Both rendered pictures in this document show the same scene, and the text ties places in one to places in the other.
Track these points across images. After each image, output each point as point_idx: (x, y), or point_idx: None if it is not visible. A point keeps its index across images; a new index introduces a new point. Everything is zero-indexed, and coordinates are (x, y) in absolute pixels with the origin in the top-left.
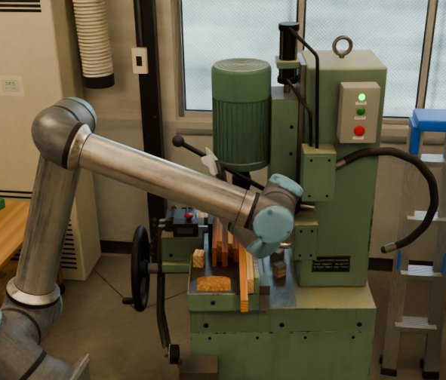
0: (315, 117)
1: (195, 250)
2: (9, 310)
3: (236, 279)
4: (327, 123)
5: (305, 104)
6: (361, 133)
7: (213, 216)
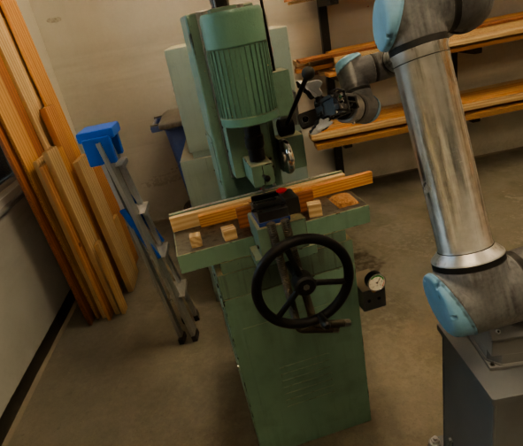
0: (270, 42)
1: (311, 204)
2: (518, 256)
3: (328, 196)
4: None
5: None
6: None
7: (211, 236)
